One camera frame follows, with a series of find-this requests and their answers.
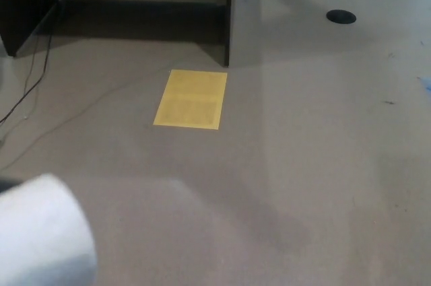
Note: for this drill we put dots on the yellow paper sheet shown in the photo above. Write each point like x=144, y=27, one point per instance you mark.
x=191, y=100

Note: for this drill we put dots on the black round floor cover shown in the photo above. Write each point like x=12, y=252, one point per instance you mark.
x=340, y=16

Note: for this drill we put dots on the white toilet paper roll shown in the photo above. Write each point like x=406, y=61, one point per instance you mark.
x=40, y=232

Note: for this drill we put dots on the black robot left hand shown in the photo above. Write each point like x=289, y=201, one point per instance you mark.
x=6, y=184

